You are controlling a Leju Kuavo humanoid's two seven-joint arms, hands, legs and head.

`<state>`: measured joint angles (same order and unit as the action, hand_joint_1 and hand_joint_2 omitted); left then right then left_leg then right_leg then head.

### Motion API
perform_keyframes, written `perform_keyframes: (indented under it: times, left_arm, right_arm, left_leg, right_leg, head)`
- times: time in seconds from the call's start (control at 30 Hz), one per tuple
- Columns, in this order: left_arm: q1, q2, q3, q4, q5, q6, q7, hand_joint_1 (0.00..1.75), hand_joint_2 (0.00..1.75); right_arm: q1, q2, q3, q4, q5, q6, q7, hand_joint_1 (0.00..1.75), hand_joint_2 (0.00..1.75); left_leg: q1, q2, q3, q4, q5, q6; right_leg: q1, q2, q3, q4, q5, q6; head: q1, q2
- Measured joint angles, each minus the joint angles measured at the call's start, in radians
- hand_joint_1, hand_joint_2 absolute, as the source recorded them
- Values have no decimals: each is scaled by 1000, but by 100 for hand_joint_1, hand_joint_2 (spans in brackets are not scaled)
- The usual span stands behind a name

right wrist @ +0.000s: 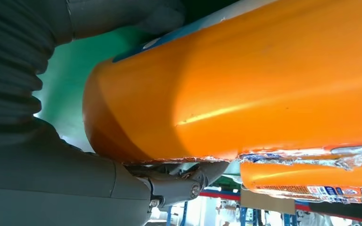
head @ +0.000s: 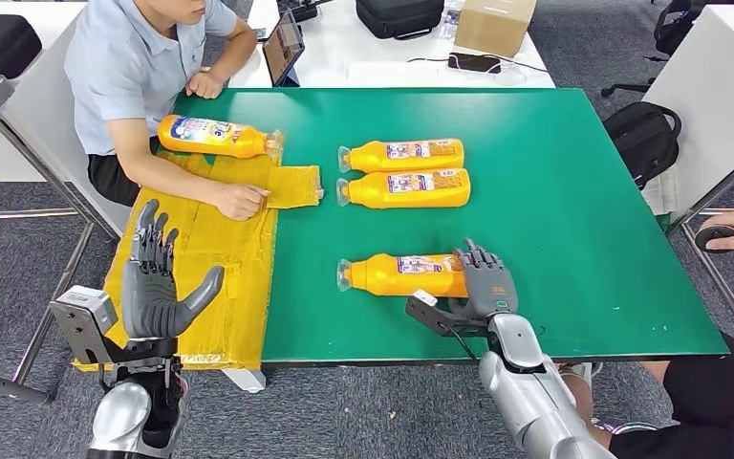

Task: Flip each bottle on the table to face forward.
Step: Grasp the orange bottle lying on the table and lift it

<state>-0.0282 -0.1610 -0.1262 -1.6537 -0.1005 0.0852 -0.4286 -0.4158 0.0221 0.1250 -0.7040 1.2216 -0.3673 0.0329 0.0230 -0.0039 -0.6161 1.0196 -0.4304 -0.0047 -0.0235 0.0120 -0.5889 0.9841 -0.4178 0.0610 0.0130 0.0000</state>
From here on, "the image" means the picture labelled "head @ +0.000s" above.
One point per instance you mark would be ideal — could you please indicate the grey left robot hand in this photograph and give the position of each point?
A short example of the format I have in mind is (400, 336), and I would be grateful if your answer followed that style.
(148, 304)

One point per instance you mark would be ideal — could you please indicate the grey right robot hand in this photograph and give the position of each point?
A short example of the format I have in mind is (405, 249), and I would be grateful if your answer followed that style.
(490, 288)

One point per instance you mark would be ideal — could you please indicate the orange detergent bottle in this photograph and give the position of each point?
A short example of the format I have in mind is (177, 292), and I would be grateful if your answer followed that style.
(215, 138)
(373, 277)
(367, 157)
(367, 190)

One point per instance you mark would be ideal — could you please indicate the black round handheld device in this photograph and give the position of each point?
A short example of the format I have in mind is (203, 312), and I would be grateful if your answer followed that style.
(715, 239)

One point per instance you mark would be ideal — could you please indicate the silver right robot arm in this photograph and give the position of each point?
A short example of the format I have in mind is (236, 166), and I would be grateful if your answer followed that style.
(531, 399)

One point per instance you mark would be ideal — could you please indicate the clear plastic water bottle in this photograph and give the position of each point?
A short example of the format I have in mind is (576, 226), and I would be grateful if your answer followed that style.
(449, 19)

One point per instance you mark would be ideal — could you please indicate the yellow taped cardboard board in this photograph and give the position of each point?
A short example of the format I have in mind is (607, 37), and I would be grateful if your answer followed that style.
(240, 266)

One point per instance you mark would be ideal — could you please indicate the white table foot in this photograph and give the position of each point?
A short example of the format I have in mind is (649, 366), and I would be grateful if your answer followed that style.
(247, 380)

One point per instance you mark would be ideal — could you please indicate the stack of papers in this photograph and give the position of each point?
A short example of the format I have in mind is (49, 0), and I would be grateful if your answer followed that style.
(663, 194)

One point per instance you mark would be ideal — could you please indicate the black backpack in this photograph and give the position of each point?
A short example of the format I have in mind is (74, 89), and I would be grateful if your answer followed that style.
(644, 140)

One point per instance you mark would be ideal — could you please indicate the white desk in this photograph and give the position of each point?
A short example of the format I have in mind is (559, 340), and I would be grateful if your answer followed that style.
(341, 60)
(709, 95)
(31, 114)

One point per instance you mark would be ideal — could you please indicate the black phone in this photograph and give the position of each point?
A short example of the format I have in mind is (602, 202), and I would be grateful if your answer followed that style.
(473, 63)

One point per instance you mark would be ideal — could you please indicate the person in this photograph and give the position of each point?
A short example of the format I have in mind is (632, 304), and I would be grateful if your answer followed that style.
(126, 69)
(715, 405)

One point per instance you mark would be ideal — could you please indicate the brown cardboard box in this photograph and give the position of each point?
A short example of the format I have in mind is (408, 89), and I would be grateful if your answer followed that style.
(492, 26)

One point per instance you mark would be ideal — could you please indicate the black tablet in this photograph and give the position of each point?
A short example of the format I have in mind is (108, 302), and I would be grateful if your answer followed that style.
(283, 47)

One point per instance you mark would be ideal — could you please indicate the black office chair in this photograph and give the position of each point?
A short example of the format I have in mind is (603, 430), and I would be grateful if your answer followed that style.
(674, 25)

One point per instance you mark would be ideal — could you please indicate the black desktop device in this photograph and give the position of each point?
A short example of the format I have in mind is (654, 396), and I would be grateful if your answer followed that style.
(304, 7)

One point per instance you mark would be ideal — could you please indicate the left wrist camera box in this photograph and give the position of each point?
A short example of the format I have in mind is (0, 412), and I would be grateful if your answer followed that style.
(85, 317)

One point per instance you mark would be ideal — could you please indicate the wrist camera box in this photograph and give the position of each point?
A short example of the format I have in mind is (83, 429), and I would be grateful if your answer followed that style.
(424, 307)
(85, 317)

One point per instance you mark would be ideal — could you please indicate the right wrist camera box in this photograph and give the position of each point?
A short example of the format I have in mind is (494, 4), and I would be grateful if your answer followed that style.
(424, 307)

